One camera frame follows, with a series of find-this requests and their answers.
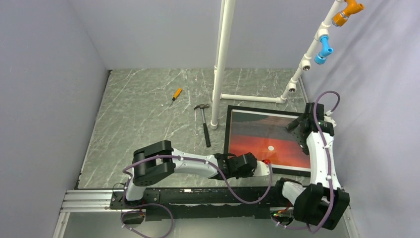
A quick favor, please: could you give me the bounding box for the orange handled screwdriver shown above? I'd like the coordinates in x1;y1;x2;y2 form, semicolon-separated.
170;88;182;106

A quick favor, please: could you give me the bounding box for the steel claw hammer black grip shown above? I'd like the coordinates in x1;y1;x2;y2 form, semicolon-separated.
194;104;211;148

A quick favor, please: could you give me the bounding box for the aluminium extrusion rail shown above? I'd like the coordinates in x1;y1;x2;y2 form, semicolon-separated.
60;189;112;213

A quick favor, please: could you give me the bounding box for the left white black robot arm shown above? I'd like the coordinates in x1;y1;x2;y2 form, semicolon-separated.
122;140;269;208

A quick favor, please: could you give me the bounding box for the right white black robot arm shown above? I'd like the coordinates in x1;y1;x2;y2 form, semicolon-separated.
273;103;350;230

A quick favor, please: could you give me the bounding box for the white PVC pipe structure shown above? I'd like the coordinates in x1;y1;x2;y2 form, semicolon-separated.
210;0;344;129

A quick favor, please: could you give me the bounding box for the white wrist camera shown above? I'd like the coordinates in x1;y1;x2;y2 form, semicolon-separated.
324;110;337;127
254;160;270;177

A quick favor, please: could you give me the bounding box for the blue pipe fitting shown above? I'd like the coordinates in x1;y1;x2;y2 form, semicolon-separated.
314;35;333;64

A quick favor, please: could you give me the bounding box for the orange pipe fitting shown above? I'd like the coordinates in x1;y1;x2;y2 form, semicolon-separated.
331;0;365;27

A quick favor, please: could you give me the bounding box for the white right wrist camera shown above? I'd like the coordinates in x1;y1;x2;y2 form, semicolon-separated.
324;110;337;127

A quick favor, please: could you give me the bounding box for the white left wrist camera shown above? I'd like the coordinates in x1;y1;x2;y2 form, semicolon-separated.
254;160;270;177

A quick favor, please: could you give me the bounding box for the black wooden picture frame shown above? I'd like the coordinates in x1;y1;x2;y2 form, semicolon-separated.
223;105;311;177

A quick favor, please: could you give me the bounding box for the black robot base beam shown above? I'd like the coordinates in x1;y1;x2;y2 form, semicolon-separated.
109;187;289;219

